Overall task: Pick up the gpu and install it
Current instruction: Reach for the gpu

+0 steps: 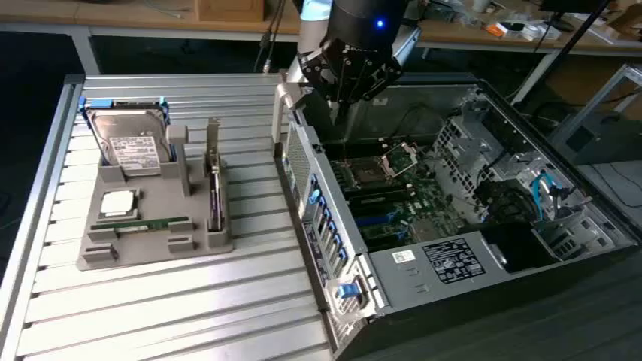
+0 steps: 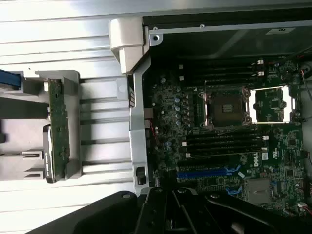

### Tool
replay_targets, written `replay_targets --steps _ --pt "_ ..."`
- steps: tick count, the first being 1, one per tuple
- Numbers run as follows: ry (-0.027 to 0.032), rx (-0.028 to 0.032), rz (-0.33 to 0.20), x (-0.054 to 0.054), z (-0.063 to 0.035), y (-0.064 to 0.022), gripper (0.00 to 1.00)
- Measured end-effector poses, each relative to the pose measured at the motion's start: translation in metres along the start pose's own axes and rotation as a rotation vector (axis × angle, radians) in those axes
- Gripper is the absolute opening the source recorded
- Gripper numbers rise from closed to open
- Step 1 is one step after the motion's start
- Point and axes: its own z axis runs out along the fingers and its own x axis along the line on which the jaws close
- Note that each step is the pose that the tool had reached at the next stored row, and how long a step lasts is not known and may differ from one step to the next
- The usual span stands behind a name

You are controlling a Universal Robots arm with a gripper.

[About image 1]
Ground CPU socket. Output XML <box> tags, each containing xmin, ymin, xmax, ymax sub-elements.
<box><xmin>345</xmin><ymin>157</ymin><xmax>389</xmax><ymax>189</ymax></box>

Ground black hanging cables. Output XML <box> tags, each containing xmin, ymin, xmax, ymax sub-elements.
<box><xmin>257</xmin><ymin>0</ymin><xmax>288</xmax><ymax>73</ymax></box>

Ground black monitor stand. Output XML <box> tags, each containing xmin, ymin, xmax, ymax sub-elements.
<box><xmin>539</xmin><ymin>0</ymin><xmax>578</xmax><ymax>32</ymax></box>

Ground open metal socket cover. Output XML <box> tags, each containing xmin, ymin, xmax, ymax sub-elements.
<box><xmin>379</xmin><ymin>142</ymin><xmax>420</xmax><ymax>177</ymax></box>

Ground grey case corner bracket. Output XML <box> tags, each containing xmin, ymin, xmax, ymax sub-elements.
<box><xmin>272</xmin><ymin>81</ymin><xmax>308</xmax><ymax>146</ymax></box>

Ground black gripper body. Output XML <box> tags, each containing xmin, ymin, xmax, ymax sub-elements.
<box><xmin>320</xmin><ymin>0</ymin><xmax>407</xmax><ymax>63</ymax></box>

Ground silver CPU chip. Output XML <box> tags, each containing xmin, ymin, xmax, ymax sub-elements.
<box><xmin>98</xmin><ymin>190</ymin><xmax>139</xmax><ymax>219</ymax></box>

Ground hard disk in blue caddy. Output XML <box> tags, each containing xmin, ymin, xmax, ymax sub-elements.
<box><xmin>78</xmin><ymin>96</ymin><xmax>176</xmax><ymax>177</ymax></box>

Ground blue expansion slot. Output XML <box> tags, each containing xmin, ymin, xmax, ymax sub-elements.
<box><xmin>356</xmin><ymin>212</ymin><xmax>401</xmax><ymax>227</ymax></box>

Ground graphics card with metal bracket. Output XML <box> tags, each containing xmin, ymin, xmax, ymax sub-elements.
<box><xmin>204</xmin><ymin>117</ymin><xmax>227</xmax><ymax>233</ymax></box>

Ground grey parts rack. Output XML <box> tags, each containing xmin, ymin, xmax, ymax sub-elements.
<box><xmin>74</xmin><ymin>123</ymin><xmax>236</xmax><ymax>272</ymax></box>

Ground open black PC case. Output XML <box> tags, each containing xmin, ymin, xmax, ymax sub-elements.
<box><xmin>272</xmin><ymin>71</ymin><xmax>642</xmax><ymax>361</ymax></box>

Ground silver perforated disk bay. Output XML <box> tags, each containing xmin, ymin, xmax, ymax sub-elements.
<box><xmin>434</xmin><ymin>112</ymin><xmax>507</xmax><ymax>226</ymax></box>

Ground wooden desk grey frame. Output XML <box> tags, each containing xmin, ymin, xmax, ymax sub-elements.
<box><xmin>0</xmin><ymin>0</ymin><xmax>301</xmax><ymax>44</ymax></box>

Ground green motherboard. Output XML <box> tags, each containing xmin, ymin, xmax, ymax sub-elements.
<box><xmin>325</xmin><ymin>144</ymin><xmax>483</xmax><ymax>252</ymax></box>

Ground grey cabinet aluminium frame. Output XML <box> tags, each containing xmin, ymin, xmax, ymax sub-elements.
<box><xmin>548</xmin><ymin>63</ymin><xmax>642</xmax><ymax>166</ymax></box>

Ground black slanted pole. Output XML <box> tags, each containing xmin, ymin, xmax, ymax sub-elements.
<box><xmin>510</xmin><ymin>0</ymin><xmax>614</xmax><ymax>105</ymax></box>

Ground green RAM stick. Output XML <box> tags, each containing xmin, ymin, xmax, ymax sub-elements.
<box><xmin>92</xmin><ymin>215</ymin><xmax>192</xmax><ymax>232</ymax></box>

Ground white small box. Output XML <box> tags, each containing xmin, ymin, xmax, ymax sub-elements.
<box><xmin>520</xmin><ymin>23</ymin><xmax>562</xmax><ymax>42</ymax></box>

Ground wooden box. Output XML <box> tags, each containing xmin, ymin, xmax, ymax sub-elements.
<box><xmin>195</xmin><ymin>0</ymin><xmax>265</xmax><ymax>23</ymax></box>

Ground brown cardboard box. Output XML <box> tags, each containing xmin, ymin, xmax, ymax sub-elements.
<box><xmin>606</xmin><ymin>3</ymin><xmax>642</xmax><ymax>37</ymax></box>

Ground blue card retainer strip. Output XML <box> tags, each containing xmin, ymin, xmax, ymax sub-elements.
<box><xmin>308</xmin><ymin>174</ymin><xmax>351</xmax><ymax>272</ymax></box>

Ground orange and white box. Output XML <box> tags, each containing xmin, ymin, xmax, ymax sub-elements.
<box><xmin>483</xmin><ymin>21</ymin><xmax>526</xmax><ymax>38</ymax></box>

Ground cluttered wooden desk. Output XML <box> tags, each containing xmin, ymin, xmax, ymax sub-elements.
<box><xmin>415</xmin><ymin>0</ymin><xmax>642</xmax><ymax>57</ymax></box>

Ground blue disk wire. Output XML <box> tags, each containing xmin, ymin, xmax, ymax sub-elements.
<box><xmin>530</xmin><ymin>171</ymin><xmax>562</xmax><ymax>221</ymax></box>

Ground silver power supply unit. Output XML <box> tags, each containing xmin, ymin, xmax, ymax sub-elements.
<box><xmin>368</xmin><ymin>232</ymin><xmax>506</xmax><ymax>308</ymax></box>

